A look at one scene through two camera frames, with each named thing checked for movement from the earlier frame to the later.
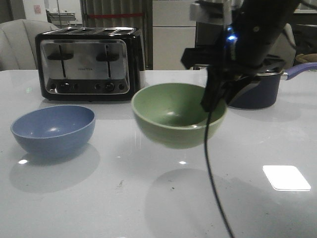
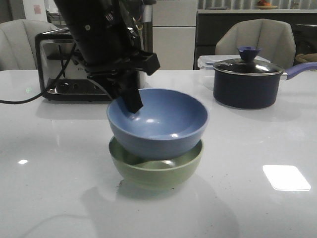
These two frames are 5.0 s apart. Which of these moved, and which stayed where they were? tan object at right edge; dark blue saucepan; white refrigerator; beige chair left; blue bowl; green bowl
Moved: green bowl; blue bowl
Stayed: beige chair left; tan object at right edge; dark blue saucepan; white refrigerator
